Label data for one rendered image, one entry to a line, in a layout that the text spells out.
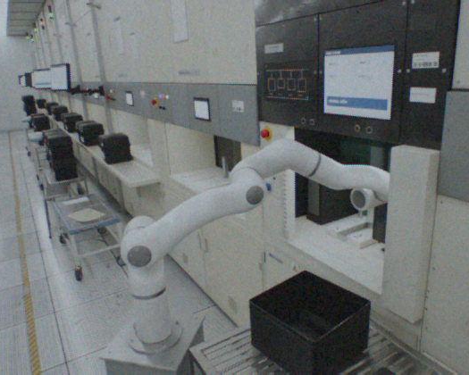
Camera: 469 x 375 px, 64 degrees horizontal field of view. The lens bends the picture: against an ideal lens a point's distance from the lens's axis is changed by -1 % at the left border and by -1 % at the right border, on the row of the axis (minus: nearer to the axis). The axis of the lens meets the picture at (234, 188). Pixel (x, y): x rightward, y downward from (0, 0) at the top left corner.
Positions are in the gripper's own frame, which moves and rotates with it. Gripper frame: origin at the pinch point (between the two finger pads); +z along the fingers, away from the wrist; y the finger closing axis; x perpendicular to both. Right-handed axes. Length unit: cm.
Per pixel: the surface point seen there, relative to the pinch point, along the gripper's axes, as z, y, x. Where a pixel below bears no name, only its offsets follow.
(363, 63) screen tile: -30, -1, 44
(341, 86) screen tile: -30.2, -10.1, 37.2
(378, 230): -10.8, -7.7, -20.6
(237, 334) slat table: -76, -12, -43
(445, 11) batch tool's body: -30, 24, 56
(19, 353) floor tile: -156, -158, -118
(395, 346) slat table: -37, 23, -43
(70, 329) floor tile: -124, -165, -118
